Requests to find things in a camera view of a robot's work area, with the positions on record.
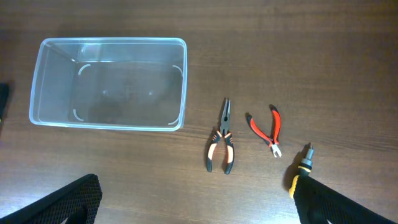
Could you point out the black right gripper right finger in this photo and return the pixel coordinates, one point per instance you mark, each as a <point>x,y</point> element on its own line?
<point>317,203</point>

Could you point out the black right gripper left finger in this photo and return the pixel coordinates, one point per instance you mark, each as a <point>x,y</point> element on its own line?
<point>77,202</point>

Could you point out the red handled wire cutters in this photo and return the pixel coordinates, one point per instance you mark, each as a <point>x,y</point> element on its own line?
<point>271,139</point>

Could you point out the yellow black screwdriver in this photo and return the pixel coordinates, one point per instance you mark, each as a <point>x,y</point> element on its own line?
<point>304,168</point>

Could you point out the orange black needle-nose pliers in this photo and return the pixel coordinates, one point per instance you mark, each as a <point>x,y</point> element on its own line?
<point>225,133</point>

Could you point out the clear plastic container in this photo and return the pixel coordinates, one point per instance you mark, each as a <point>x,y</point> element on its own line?
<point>116,83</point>

